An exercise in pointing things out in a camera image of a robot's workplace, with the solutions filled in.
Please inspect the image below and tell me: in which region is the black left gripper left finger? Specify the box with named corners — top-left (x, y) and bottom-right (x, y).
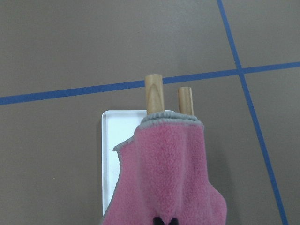
top-left (153, 217), bottom-right (164, 225)

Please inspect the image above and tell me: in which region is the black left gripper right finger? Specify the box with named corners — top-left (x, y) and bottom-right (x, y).
top-left (169, 218), bottom-right (178, 225)

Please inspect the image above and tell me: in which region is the pink fleece cloth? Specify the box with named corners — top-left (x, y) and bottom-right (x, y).
top-left (101, 112), bottom-right (227, 225)

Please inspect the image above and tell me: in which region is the white rectangular tray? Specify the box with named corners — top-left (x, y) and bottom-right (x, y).
top-left (101, 110), bottom-right (147, 214)

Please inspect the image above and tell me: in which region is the left wooden rack rod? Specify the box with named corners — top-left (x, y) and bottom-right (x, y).
top-left (144, 74), bottom-right (165, 115)

